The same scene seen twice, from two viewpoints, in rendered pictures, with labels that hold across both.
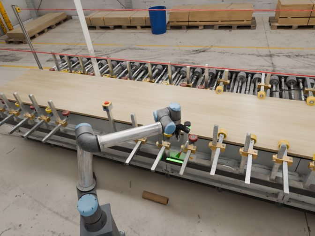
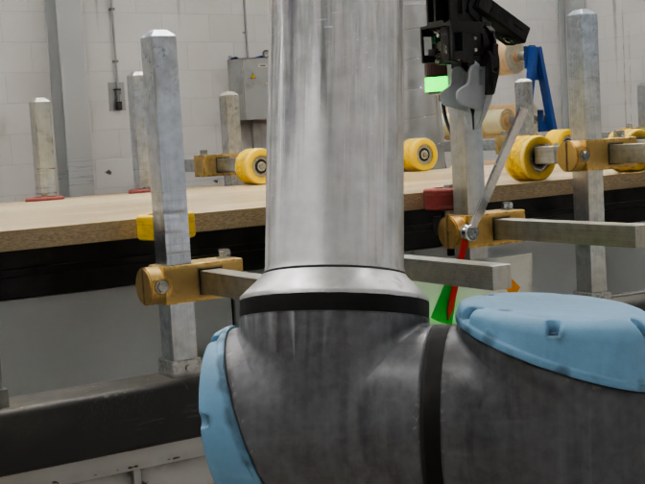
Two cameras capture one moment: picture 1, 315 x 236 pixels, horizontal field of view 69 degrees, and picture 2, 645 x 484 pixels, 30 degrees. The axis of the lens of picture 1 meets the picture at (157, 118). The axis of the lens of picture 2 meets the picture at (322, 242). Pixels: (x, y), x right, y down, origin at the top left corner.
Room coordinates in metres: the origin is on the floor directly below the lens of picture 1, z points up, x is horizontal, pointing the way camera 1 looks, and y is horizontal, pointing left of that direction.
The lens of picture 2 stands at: (0.68, 1.44, 1.01)
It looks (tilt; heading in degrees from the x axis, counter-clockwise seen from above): 5 degrees down; 302
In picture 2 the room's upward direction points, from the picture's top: 3 degrees counter-clockwise
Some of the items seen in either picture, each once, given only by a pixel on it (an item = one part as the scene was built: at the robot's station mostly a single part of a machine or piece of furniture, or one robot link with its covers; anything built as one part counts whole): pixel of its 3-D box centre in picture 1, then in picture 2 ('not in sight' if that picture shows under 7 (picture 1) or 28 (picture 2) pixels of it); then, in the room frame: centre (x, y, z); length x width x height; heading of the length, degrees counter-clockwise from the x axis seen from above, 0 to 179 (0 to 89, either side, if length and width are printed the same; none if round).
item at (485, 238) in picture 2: (188, 148); (480, 229); (1.46, -0.25, 0.85); 0.13 x 0.06 x 0.05; 64
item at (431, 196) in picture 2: (193, 140); (449, 220); (1.54, -0.31, 0.85); 0.08 x 0.08 x 0.11
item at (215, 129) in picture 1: (214, 146); (586, 158); (1.36, -0.46, 0.94); 0.03 x 0.03 x 0.48; 64
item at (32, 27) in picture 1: (39, 24); not in sight; (9.05, 3.92, 0.23); 2.41 x 0.77 x 0.17; 162
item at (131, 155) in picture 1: (137, 147); (236, 286); (1.58, 0.23, 0.82); 0.43 x 0.03 x 0.04; 154
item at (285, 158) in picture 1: (281, 159); not in sight; (1.13, -0.93, 0.95); 0.13 x 0.06 x 0.05; 64
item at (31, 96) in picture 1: (39, 111); not in sight; (2.22, 1.35, 0.93); 0.03 x 0.03 x 0.48; 64
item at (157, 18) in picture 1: (158, 19); not in sight; (7.34, -0.37, 0.36); 0.59 x 0.57 x 0.73; 160
